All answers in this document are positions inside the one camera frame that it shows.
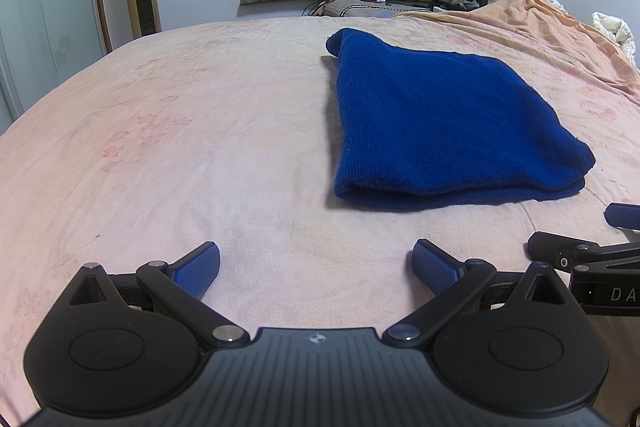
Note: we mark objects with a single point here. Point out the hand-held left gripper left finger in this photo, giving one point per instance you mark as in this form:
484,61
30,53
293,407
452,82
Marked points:
197,268

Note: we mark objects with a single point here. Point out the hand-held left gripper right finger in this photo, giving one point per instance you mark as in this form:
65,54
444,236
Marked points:
437,268

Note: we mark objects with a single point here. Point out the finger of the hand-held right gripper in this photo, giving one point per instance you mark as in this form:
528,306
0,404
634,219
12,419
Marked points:
624,214
552,248

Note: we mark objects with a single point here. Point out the blue beaded sweater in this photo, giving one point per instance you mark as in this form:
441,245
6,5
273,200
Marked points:
440,122

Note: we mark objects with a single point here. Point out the dark clothes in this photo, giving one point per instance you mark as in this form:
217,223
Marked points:
462,2

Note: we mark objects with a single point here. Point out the peach blanket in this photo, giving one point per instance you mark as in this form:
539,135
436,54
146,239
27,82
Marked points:
550,37

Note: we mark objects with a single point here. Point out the brown patterned pillow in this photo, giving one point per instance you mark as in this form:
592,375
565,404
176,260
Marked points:
370,9

